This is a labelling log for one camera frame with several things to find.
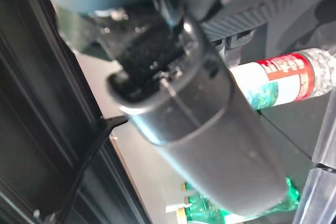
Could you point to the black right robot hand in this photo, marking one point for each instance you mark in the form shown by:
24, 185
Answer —
199, 129

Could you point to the water bottle red cap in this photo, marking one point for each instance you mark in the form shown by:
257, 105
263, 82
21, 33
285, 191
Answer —
283, 82

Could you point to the dark grey metal shelf board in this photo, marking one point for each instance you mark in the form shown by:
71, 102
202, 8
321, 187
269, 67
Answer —
26, 51

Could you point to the black shelf board clear rail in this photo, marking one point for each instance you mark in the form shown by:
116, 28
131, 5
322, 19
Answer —
325, 134
315, 197

